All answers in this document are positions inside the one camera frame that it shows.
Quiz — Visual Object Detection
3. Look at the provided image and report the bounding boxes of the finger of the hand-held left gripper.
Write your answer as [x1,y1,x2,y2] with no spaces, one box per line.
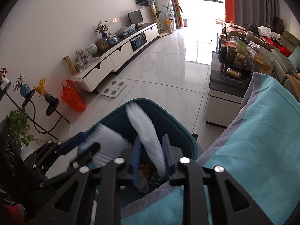
[33,132,85,169]
[39,142,101,189]

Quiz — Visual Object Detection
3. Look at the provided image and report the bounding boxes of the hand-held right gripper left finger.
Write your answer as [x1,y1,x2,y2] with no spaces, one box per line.
[29,136,143,225]

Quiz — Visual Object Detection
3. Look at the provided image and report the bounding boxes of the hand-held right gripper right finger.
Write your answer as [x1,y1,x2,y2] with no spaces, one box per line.
[161,134,275,225]

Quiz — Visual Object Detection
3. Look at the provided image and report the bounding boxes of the gold wrapper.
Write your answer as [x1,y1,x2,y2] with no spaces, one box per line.
[140,163,155,177]

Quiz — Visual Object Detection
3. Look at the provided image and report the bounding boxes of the white fluted paper plate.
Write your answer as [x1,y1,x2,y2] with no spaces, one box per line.
[78,124,132,168]

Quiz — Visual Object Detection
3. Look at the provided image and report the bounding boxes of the white fluffy cloth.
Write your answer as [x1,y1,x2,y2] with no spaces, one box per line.
[126,103,166,176]

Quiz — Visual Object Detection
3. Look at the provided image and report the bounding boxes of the teal trash bin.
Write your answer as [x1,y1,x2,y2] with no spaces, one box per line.
[77,98,205,194]

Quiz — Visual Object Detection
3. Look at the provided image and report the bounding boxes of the black plant stand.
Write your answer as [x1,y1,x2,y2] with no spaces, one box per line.
[0,82,70,139]

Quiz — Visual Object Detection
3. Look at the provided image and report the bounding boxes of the black speaker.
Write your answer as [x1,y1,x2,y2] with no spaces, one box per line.
[0,119,24,169]

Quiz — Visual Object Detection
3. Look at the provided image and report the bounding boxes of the red plastic bag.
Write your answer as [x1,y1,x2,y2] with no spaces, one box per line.
[60,80,86,112]

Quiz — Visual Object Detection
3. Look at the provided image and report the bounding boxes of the black vase yellow flowers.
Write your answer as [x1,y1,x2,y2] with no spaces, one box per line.
[34,78,56,104]

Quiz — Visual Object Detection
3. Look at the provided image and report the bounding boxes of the green potted plant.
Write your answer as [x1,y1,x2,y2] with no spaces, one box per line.
[6,109,36,149]

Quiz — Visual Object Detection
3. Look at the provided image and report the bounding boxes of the white bathroom scale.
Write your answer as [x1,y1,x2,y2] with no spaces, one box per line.
[101,81,128,98]

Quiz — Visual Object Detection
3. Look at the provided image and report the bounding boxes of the teal vase with plant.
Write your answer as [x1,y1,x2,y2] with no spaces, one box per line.
[13,70,31,98]

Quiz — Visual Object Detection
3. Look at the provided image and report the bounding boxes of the tall yellow vase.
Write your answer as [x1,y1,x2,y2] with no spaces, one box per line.
[63,56,78,75]

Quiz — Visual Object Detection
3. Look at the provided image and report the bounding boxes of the coffee table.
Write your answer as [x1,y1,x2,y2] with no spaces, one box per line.
[205,34,254,128]

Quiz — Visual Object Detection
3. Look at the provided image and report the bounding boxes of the glass display ornament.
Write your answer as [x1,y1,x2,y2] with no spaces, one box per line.
[75,49,94,72]

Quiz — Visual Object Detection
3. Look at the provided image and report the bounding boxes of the blue grey printed blanket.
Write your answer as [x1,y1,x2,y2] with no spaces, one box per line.
[119,71,300,225]

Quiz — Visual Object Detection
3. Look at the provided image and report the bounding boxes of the white vase red flowers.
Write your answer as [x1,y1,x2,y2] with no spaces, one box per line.
[0,67,11,85]

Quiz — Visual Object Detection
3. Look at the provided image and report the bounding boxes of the pale ceramic jar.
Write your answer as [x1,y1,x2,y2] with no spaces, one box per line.
[85,43,98,57]

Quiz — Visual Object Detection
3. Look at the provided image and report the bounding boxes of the white black TV cabinet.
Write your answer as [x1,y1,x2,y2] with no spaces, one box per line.
[70,22,160,92]

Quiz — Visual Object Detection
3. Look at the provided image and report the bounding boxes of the framed picture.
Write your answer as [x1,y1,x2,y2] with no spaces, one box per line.
[96,38,109,51]

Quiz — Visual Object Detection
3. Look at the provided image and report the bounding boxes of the black cabinet appliance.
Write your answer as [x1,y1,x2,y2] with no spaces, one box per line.
[130,35,147,52]

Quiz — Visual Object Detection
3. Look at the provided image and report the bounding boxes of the bonsai in blue pot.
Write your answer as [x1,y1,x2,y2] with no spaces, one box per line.
[95,21,110,39]

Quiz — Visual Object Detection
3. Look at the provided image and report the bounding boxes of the group of jars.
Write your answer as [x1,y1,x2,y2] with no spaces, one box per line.
[218,33,277,79]

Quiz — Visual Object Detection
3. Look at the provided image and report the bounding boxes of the black monitor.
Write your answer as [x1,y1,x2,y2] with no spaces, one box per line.
[128,10,144,28]

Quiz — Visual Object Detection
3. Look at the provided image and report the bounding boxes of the tall leafy plant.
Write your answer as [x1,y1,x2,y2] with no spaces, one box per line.
[156,0,184,33]

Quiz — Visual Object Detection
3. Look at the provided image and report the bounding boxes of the green sofa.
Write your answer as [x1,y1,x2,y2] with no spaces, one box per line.
[221,22,300,94]

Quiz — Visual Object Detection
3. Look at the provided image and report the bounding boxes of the black bag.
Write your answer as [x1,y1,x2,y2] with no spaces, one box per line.
[242,23,259,32]

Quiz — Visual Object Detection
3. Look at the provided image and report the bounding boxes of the red cloth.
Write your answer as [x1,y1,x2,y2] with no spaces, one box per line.
[264,37,292,57]

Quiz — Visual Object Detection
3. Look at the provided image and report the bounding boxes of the white clothes pile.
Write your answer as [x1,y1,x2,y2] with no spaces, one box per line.
[257,26,282,40]

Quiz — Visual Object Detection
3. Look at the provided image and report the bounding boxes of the grey-blue cushion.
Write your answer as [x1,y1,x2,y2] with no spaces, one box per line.
[288,45,300,72]

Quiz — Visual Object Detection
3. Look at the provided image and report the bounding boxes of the orange curtain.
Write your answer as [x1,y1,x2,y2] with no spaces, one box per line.
[221,0,237,24]

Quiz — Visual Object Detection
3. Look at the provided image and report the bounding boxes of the brown cardboard boxes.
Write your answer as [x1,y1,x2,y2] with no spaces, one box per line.
[272,16,286,32]

